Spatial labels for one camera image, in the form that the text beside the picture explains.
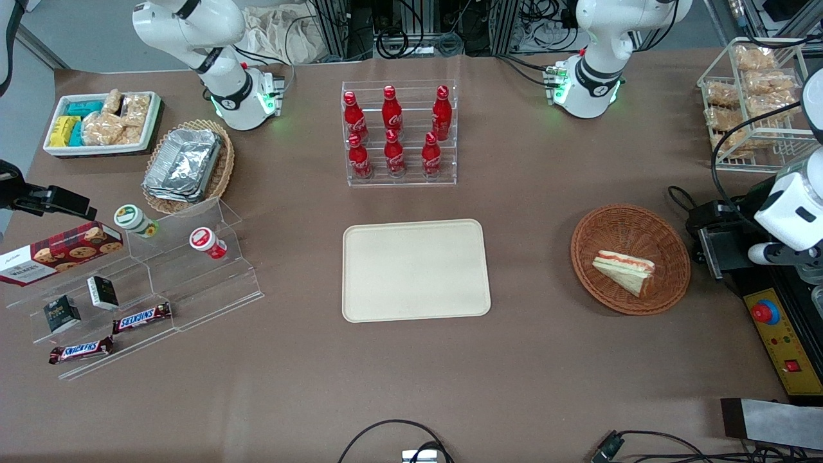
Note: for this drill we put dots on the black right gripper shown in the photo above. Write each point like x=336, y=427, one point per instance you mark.
x=14, y=195

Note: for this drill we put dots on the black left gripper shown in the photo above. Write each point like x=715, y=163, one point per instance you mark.
x=741, y=222

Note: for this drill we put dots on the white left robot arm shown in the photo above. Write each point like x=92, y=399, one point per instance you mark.
x=591, y=83

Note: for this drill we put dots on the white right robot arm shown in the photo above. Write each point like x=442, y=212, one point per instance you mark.
x=238, y=96

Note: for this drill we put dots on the triangular white bread sandwich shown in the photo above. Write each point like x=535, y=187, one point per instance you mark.
x=627, y=270

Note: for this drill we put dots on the round brown wicker basket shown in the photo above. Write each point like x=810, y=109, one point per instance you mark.
x=617, y=225

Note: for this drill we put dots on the oval light wicker basket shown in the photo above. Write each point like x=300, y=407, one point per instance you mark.
x=222, y=170

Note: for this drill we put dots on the beige rectangular tray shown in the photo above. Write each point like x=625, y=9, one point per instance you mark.
x=415, y=270

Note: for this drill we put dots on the red tartan cookie box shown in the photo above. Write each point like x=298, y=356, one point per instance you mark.
x=64, y=252

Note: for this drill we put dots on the green lid yoghurt cup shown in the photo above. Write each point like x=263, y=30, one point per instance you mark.
x=134, y=218

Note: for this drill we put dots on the teal snack packet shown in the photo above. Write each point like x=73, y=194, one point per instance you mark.
x=85, y=107
x=76, y=134

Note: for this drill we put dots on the yellow snack packet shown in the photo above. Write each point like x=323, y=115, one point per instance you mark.
x=63, y=130

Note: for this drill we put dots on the red emergency stop button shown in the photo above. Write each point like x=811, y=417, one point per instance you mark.
x=765, y=312

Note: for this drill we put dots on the clear rice cracker bag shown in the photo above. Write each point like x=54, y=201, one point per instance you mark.
x=101, y=128
x=132, y=135
x=113, y=101
x=136, y=109

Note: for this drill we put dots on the small black tea box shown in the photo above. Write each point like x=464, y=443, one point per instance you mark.
x=103, y=292
x=62, y=314

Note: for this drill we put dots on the black yellow control box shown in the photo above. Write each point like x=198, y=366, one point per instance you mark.
x=781, y=341

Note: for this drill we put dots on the white rectangular snack bin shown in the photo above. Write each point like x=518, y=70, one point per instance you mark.
x=151, y=122

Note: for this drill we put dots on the stacked foil containers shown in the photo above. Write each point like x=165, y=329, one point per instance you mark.
x=183, y=164

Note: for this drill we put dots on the clear acrylic step riser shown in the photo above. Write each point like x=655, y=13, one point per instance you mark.
x=218, y=289
x=83, y=325

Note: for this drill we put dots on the brown Snickers bar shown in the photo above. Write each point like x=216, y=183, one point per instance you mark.
x=141, y=317
x=81, y=350

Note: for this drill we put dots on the red lid yoghurt cup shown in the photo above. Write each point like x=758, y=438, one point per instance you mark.
x=206, y=242

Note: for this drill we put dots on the grey flat panel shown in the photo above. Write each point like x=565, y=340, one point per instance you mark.
x=778, y=424

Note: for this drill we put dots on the white crumpled cloth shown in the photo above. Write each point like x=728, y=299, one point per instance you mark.
x=283, y=32

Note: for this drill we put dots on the red cola bottle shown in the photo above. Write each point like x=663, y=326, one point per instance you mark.
x=431, y=157
x=355, y=119
x=395, y=157
x=391, y=112
x=442, y=116
x=360, y=161

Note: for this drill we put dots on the clear acrylic bottle rack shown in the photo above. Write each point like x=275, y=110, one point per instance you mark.
x=398, y=181

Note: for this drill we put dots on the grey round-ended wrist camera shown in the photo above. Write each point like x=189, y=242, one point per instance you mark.
x=775, y=253

